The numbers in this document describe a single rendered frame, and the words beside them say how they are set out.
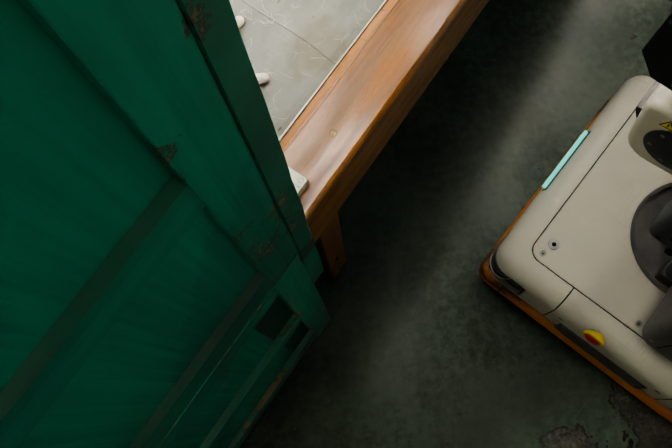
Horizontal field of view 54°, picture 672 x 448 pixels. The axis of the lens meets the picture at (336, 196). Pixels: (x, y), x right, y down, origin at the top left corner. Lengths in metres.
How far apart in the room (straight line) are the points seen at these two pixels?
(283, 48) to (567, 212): 0.77
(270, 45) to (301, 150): 0.21
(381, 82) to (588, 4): 1.18
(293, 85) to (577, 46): 1.15
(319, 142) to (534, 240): 0.66
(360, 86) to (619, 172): 0.76
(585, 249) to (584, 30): 0.79
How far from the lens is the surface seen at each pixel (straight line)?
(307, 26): 1.18
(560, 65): 2.05
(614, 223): 1.61
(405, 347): 1.75
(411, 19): 1.15
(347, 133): 1.05
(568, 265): 1.55
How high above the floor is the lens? 1.74
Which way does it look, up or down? 73 degrees down
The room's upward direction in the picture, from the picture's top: 9 degrees counter-clockwise
